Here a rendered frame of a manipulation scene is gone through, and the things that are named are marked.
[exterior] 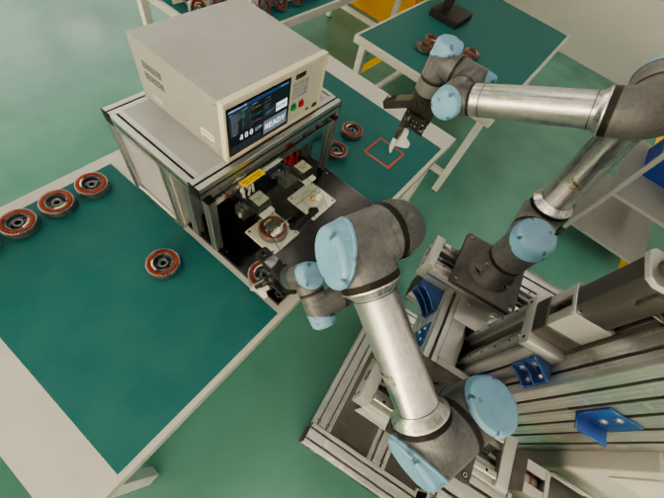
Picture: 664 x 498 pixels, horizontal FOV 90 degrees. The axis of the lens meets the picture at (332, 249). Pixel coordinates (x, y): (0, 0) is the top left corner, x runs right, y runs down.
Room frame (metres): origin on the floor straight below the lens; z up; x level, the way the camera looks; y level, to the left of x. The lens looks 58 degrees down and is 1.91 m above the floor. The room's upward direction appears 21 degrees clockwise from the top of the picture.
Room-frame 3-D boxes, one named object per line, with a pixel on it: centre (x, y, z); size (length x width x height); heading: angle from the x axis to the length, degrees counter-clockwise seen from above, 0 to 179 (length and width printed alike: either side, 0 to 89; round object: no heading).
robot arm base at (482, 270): (0.70, -0.52, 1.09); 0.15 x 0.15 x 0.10
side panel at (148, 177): (0.64, 0.69, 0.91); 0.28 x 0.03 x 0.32; 69
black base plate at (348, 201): (0.81, 0.21, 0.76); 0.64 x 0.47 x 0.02; 159
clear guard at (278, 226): (0.67, 0.26, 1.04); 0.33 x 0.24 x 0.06; 69
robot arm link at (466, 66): (0.94, -0.18, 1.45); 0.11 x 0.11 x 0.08; 70
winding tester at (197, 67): (0.93, 0.50, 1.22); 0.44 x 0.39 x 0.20; 159
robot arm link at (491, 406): (0.21, -0.41, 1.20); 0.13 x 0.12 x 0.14; 140
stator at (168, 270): (0.41, 0.54, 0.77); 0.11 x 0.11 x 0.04
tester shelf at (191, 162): (0.92, 0.50, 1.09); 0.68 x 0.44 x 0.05; 159
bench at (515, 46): (3.09, -0.46, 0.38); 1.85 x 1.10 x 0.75; 159
